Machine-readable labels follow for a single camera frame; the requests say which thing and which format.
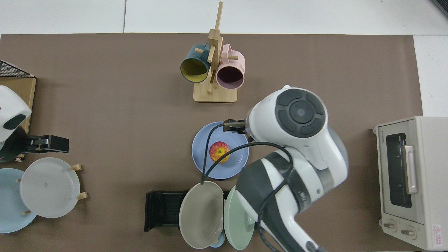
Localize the red yellow apple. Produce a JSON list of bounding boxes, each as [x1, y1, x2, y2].
[[209, 141, 231, 163]]

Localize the grey plate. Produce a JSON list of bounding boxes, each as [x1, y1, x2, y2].
[[20, 157, 81, 219]]

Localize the wooden plate rack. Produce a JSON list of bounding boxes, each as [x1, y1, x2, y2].
[[16, 164, 88, 215]]

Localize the light blue plate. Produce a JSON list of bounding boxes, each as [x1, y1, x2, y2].
[[0, 168, 37, 234]]

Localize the beige plate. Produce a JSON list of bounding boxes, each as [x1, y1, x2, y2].
[[179, 181, 224, 249]]

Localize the pale green plate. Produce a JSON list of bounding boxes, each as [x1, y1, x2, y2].
[[224, 185, 256, 251]]

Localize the black dish rack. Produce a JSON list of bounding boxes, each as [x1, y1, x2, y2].
[[145, 190, 231, 233]]

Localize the wooden cup stand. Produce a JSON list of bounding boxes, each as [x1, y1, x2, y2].
[[193, 1, 238, 103]]

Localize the pink cup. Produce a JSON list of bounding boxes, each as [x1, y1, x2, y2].
[[216, 44, 245, 89]]

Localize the brown table cloth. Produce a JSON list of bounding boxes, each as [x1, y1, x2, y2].
[[0, 33, 423, 252]]

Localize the dark teal cup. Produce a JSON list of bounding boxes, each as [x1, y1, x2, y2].
[[180, 43, 211, 83]]

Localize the small blue round thing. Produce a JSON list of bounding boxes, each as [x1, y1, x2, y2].
[[209, 233, 225, 248]]

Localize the pale toaster oven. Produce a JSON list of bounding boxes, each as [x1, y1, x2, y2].
[[373, 117, 448, 251]]

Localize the dark grey device corner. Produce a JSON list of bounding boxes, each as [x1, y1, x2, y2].
[[430, 0, 448, 19]]

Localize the wire basket with wooden floor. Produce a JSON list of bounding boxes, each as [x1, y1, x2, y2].
[[0, 60, 36, 161]]

